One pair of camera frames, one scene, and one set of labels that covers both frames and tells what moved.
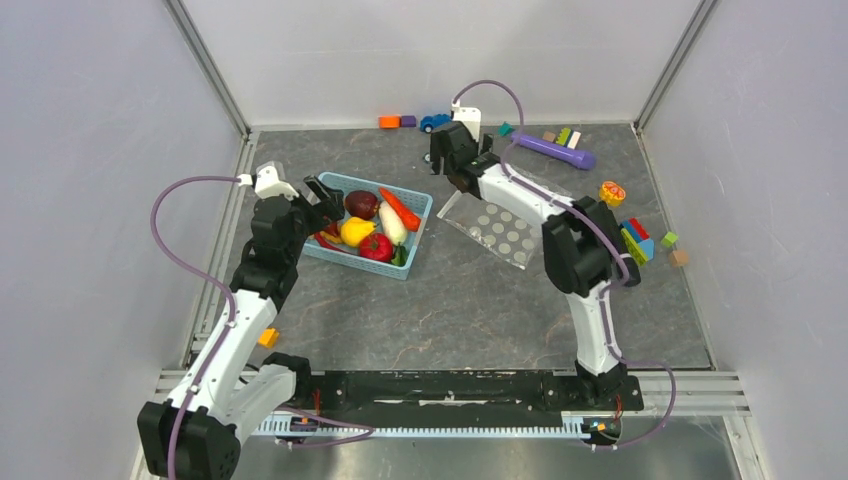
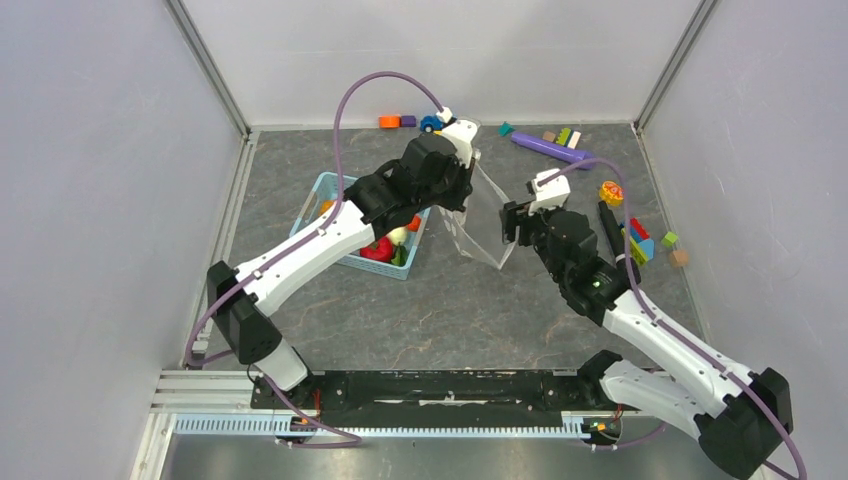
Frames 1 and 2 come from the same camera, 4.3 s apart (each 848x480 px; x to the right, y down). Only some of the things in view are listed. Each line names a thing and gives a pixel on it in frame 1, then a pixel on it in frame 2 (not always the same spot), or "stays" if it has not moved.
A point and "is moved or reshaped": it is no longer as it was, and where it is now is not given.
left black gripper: x=330 y=200 → x=465 y=182
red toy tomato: x=377 y=246 stays
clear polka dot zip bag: x=509 y=236 is moved or reshaped
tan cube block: x=679 y=258 stays
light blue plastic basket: x=418 y=204 stays
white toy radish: x=395 y=231 stays
